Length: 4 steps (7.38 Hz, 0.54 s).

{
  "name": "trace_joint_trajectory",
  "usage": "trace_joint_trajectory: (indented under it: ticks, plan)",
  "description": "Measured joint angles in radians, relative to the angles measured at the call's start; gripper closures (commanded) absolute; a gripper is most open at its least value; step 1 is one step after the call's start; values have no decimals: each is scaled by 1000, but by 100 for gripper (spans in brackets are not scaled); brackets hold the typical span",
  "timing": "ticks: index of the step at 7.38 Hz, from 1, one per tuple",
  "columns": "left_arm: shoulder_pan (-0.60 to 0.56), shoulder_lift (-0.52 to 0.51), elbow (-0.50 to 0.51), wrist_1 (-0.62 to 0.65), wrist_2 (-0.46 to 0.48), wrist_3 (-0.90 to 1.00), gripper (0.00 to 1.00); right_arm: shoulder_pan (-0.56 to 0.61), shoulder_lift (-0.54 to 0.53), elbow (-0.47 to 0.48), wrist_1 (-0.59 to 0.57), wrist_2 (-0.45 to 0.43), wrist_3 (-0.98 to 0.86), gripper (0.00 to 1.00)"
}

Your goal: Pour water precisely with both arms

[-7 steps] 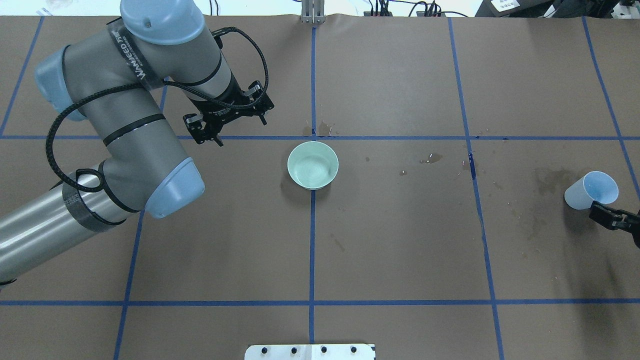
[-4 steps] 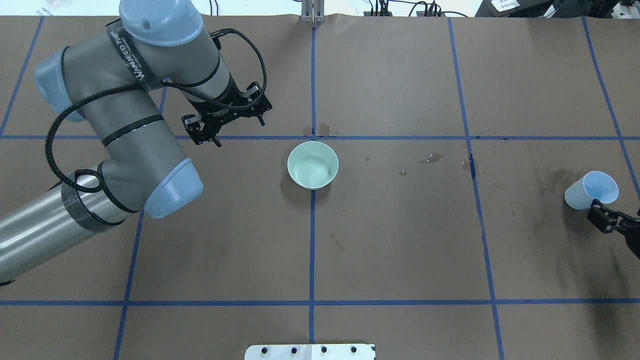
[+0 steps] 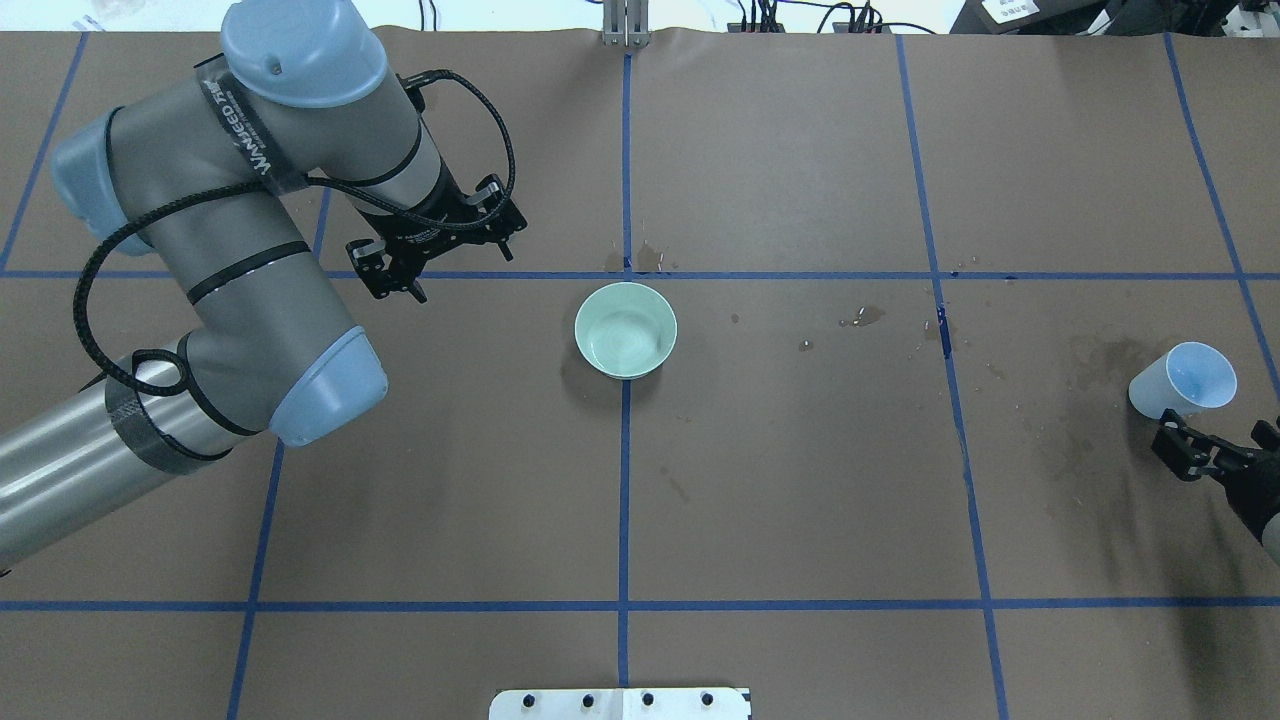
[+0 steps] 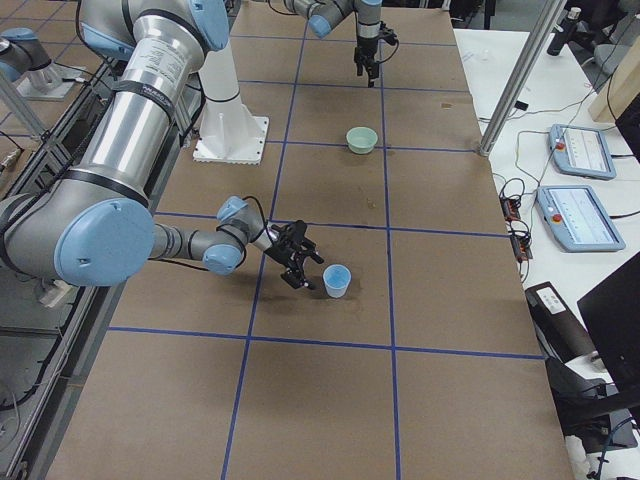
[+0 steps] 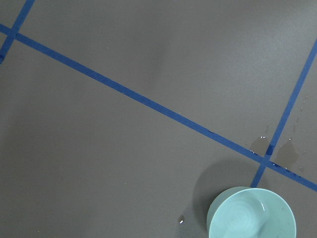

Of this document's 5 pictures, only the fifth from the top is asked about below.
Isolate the light green ceramic bowl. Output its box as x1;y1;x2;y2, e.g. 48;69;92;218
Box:
206;186;297;238

